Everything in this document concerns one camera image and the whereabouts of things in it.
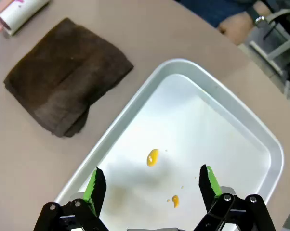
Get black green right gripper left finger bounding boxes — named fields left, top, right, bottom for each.
left=34, top=166, right=109, bottom=231

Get large yellow sauce blob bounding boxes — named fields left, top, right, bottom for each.
left=146, top=148, right=160, bottom=167

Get person's left forearm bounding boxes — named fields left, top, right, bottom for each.
left=254, top=1, right=274, bottom=18

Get silver metal baking tray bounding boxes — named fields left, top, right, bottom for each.
left=54, top=58, right=285, bottom=231

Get blue jeans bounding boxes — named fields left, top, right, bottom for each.
left=176, top=0, right=258, bottom=27

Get dark brown towel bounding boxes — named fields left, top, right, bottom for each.
left=3, top=17, right=134, bottom=138

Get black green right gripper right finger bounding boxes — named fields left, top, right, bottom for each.
left=193, top=165, right=278, bottom=231

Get small yellow sauce blob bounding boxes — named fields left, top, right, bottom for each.
left=171, top=194, right=180, bottom=209

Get person's left hand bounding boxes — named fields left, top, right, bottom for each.
left=218, top=12, right=255, bottom=46

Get white table with metal legs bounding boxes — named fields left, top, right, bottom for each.
left=249, top=7, right=290, bottom=81

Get pink handled lint roller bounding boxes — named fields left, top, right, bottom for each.
left=0, top=0, right=51, bottom=37

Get black wristwatch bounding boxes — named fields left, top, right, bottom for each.
left=246, top=6, right=269, bottom=28

